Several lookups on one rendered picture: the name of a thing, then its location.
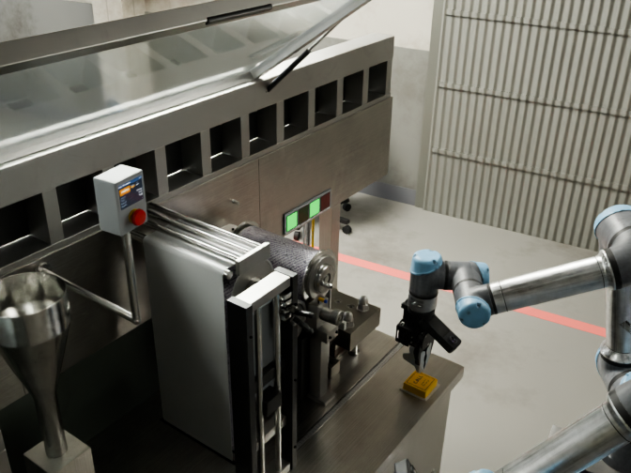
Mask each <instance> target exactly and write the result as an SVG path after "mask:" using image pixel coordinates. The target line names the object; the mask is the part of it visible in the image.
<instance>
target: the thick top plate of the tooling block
mask: <svg viewBox="0 0 631 473"><path fill-rule="evenodd" d="M358 302H359V300H358V299H357V298H354V297H352V296H349V295H347V294H344V293H342V292H339V291H337V290H334V289H331V309H332V310H334V309H339V310H341V311H343V312H344V313H345V312H352V314H353V318H354V320H353V323H354V328H347V329H346V330H341V329H339V328H338V331H339V332H338V335H337V336H336V338H335V342H334V343H333V344H335V345H338V346H340V347H342V348H344V349H346V350H348V351H351V350H352V349H353V348H354V347H355V346H356V345H357V344H358V343H360V342H361V341H362V340H363V339H364V338H365V337H366V336H367V335H369V334H370V333H371V332H372V331H373V330H374V329H375V328H376V327H378V326H379V322H380V309H381V308H379V307H377V306H375V305H372V304H370V303H368V307H369V311H368V312H365V313H362V312H359V311H358V310H357V306H358Z"/></svg>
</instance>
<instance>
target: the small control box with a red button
mask: <svg viewBox="0 0 631 473"><path fill-rule="evenodd" d="M93 182H94V189H95V194H96V201H97V208H98V214H99V221H100V229H101V230H102V231H105V232H108V233H111V234H114V235H118V236H124V235H125V234H127V233H128V232H130V231H131V230H133V229H135V228H136V227H138V226H140V225H142V224H143V223H145V222H147V211H146V194H145V185H144V177H143V171H142V170H140V169H137V168H133V167H130V166H126V165H122V164H121V165H118V166H116V167H115V168H113V169H111V170H109V171H107V172H104V173H102V174H100V175H97V176H95V177H94V178H93Z"/></svg>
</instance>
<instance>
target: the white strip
mask: <svg viewBox="0 0 631 473"><path fill-rule="evenodd" d="M131 238H133V239H135V240H137V241H140V242H142V243H144V251H145V259H146V275H147V284H148V292H149V300H150V309H151V317H152V325H153V333H154V342H155V350H156V359H157V366H158V375H159V383H160V392H161V400H162V415H163V418H161V419H160V420H161V421H162V422H164V423H166V424H167V425H169V426H171V427H172V428H174V429H176V430H177V431H179V432H181V433H182V434H184V435H185V436H187V437H188V438H190V439H192V440H193V441H195V442H197V443H198V444H200V445H202V446H203V447H205V448H207V449H208V450H211V451H212V452H214V453H215V454H217V455H219V456H220V457H222V458H224V460H226V461H228V462H229V463H231V464H233V465H235V461H234V460H233V454H232V436H231V419H230V402H229V384H228V367H227V349H226V331H225V313H224V296H223V278H225V279H227V280H230V279H231V278H232V277H233V271H232V270H229V269H228V268H229V267H230V266H228V265H226V264H223V263H221V262H219V261H216V260H214V259H211V258H209V257H207V256H205V255H203V254H200V253H198V252H194V251H192V250H189V249H187V248H185V247H182V246H180V245H178V244H176V243H174V242H171V241H169V240H167V239H164V238H162V237H159V236H156V235H153V234H149V235H145V234H143V233H140V232H138V231H136V230H131Z"/></svg>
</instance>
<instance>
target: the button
mask: <svg viewBox="0 0 631 473"><path fill-rule="evenodd" d="M437 383H438V380H437V379H436V378H434V377H432V376H430V375H427V374H424V373H420V374H418V373H417V372H416V370H415V371H414V372H413V373H412V374H411V376H410V377H409V378H408V379H407V380H406V381H405V382H404V386H403V389H405V390H407V391H410V392H412V393H414V394H416V395H418V396H421V397H423V398H426V397H427V396H428V395H429V394H430V392H431V391H432V390H433V389H434V388H435V387H436V386H437Z"/></svg>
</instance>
